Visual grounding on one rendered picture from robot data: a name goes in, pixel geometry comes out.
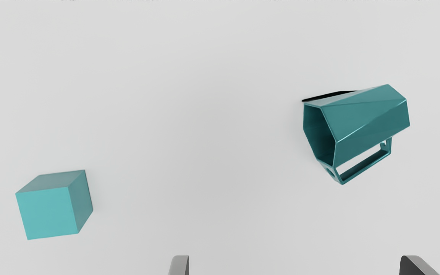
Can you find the teal faceted mug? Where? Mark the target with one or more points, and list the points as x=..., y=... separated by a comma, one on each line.
x=361, y=122

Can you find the teal cube block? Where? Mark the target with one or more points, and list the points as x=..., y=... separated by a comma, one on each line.
x=52, y=208

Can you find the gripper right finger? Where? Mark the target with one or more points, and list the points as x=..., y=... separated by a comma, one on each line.
x=414, y=267

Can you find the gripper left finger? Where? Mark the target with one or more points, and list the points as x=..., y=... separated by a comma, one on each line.
x=180, y=266

